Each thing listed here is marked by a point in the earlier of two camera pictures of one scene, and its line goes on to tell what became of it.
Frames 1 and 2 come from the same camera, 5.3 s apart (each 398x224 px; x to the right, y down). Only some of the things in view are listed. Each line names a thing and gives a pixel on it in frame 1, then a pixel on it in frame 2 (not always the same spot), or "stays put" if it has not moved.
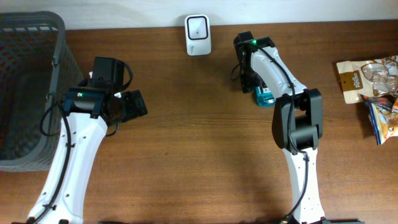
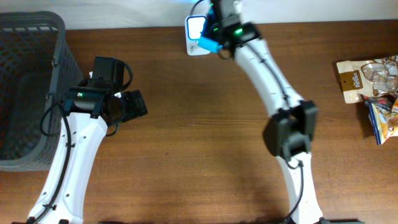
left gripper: (134, 103) stays put
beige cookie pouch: (368, 78) stays put
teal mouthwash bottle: (266, 98) -> (206, 41)
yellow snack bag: (384, 122) stays put
